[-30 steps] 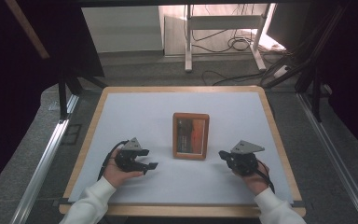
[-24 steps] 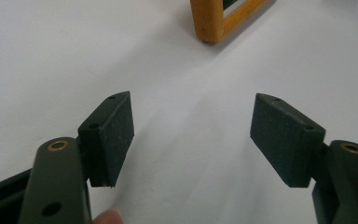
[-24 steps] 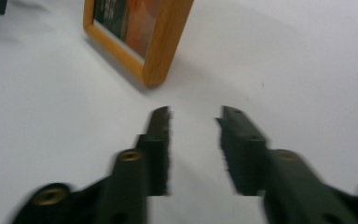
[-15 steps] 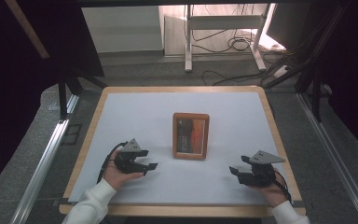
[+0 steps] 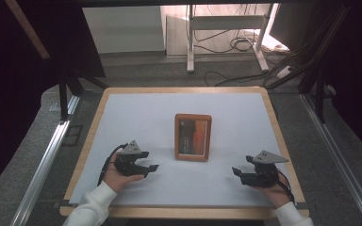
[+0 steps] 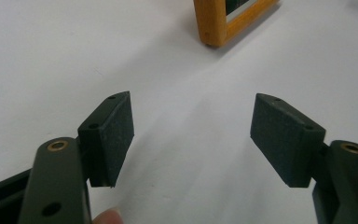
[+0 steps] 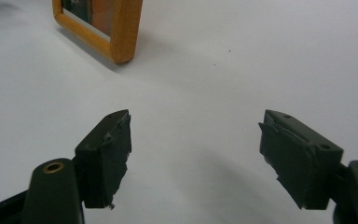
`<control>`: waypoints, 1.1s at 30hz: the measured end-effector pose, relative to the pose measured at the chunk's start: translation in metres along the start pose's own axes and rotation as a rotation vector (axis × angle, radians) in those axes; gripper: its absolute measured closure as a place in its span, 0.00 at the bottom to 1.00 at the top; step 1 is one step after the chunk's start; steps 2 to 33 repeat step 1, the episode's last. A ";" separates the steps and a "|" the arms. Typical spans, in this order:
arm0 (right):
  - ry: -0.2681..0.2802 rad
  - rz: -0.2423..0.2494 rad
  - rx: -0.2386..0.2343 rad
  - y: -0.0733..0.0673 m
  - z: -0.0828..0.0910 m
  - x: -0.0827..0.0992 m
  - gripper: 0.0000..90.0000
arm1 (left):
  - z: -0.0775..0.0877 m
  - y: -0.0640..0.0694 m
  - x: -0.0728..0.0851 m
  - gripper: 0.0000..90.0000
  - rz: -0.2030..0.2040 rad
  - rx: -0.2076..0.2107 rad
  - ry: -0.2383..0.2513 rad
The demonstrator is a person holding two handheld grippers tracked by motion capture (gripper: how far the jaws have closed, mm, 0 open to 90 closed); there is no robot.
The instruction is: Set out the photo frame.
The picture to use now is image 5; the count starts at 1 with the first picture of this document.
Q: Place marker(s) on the wooden photo frame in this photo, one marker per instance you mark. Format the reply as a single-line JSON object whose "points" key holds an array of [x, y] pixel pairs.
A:
{"points": [[193, 138]]}

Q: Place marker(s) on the white cabinet panel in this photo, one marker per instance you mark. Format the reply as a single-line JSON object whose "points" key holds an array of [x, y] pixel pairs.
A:
{"points": [[124, 29]]}

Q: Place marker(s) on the black curtain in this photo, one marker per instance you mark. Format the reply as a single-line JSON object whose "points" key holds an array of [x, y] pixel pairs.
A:
{"points": [[358, 78], [9, 109]]}

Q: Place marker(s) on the person's right hand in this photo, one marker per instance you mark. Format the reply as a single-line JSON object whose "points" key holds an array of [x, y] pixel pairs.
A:
{"points": [[278, 194]]}

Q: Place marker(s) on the white metal desk frame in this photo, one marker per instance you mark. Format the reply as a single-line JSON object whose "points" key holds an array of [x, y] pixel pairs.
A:
{"points": [[226, 22]]}

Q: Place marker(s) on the black metal stand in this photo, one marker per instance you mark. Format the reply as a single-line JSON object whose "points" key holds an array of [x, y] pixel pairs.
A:
{"points": [[63, 100], [319, 100]]}

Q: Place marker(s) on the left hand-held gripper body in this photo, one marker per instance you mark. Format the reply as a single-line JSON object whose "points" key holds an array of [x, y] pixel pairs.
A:
{"points": [[127, 163]]}

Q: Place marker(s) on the aluminium rail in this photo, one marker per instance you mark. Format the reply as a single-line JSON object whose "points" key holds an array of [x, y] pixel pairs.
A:
{"points": [[336, 157], [44, 166]]}

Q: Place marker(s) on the dark floor grate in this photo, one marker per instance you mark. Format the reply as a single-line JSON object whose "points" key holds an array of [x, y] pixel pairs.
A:
{"points": [[73, 135]]}

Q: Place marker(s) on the wooden bar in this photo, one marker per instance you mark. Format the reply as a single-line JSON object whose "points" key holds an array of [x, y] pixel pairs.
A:
{"points": [[28, 29]]}

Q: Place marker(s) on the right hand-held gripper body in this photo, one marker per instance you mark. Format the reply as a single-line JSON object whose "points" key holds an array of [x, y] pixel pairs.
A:
{"points": [[264, 177]]}

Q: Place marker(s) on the white power strip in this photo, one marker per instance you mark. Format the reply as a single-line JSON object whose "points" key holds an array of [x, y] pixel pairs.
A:
{"points": [[284, 72]]}

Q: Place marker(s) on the white table mat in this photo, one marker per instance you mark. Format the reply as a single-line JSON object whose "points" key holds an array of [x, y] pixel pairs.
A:
{"points": [[201, 103]]}

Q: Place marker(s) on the person's left hand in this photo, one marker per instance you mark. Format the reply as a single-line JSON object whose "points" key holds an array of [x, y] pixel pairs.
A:
{"points": [[118, 180]]}

